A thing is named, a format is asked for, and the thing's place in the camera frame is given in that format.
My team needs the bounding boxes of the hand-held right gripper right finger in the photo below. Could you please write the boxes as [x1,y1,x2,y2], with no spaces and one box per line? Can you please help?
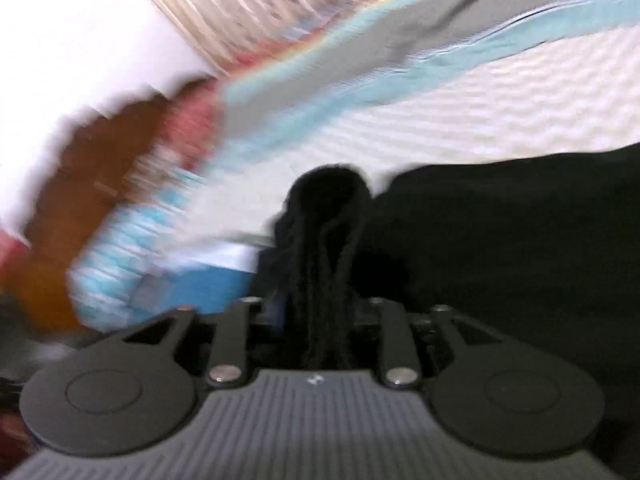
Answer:
[350,298,493,390]

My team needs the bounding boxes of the brown wooden furniture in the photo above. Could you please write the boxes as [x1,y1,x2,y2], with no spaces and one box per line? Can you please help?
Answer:
[0,77,221,333]

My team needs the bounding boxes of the grey and teal blanket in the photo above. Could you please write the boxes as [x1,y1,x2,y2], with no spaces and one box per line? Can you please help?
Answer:
[70,0,640,331]

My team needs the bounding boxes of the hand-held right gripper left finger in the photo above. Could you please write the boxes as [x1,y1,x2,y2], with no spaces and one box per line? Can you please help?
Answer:
[123,296,288,387]

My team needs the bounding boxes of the beige pleated curtain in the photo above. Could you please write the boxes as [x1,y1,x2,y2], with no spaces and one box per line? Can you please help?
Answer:
[112,0,481,78]

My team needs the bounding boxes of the black pants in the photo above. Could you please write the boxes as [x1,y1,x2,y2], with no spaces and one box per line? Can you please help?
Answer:
[248,143,640,480]

